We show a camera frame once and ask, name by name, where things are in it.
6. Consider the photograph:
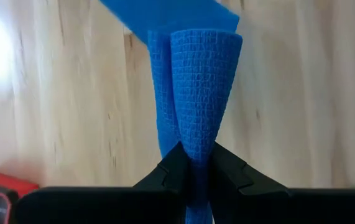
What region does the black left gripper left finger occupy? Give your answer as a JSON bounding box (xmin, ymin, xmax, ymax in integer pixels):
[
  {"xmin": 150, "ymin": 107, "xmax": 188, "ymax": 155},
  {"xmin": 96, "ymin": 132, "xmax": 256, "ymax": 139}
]
[{"xmin": 12, "ymin": 141, "xmax": 194, "ymax": 224}]

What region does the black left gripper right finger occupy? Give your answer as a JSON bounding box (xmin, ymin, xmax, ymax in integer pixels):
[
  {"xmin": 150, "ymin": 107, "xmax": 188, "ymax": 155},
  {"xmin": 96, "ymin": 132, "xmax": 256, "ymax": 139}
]
[{"xmin": 207, "ymin": 142, "xmax": 355, "ymax": 224}]

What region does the blue elastic bandage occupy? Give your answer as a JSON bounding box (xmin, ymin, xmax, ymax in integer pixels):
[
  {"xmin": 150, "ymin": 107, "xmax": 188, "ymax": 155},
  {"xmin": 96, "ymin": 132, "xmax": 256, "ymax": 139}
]
[{"xmin": 98, "ymin": 0, "xmax": 244, "ymax": 224}]

